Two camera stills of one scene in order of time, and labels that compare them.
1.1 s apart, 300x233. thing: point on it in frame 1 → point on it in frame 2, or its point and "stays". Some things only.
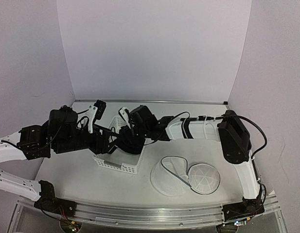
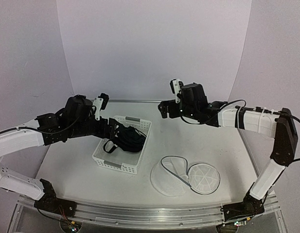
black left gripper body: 63,145 → 81,128
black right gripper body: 142,131 → 188,110
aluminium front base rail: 149,217 stays
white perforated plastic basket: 117,159 stays
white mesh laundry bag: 171,176 stays
